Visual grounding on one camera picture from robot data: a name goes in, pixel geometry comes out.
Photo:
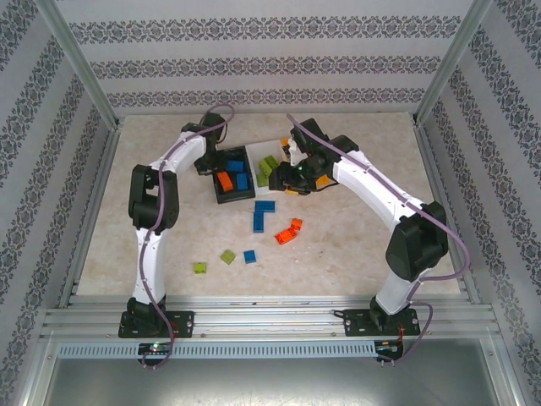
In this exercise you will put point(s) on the aluminium table side rail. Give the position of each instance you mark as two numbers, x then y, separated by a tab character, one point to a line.
105	169
427	156

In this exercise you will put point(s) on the circuit board with green light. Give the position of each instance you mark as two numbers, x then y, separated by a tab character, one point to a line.
155	348

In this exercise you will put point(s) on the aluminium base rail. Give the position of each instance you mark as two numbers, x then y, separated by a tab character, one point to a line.
270	317

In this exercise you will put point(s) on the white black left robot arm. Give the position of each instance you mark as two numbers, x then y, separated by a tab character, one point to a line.
150	262

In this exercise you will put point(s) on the grey metal panel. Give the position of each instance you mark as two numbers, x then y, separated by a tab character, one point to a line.
270	380

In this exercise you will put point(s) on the small green lego brick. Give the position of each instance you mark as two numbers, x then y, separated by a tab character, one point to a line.
200	268
227	256

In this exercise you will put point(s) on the aluminium frame post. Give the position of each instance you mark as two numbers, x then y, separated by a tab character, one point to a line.
451	59
78	59

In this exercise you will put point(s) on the yellow plastic bin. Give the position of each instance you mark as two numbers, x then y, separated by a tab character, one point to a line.
323	182

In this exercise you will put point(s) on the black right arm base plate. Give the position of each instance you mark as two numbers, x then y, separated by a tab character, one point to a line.
355	323

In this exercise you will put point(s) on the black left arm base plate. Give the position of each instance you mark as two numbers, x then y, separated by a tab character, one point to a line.
184	323

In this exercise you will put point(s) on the small orange lego brick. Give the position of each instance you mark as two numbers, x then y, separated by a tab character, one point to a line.
296	224

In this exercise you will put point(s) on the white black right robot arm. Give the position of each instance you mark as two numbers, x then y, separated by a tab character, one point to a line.
372	190

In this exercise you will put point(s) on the black plastic bin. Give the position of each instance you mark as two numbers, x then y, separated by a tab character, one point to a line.
234	198

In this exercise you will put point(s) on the white plastic bin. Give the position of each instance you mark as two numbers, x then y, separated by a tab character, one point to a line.
260	150

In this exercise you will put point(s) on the long green lego brick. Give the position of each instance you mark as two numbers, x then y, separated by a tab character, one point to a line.
267	162

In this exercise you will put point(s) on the small blue lego brick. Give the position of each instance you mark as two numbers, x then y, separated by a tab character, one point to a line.
250	256

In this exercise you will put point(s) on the small circuit board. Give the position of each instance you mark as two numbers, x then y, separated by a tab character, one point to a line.
386	347

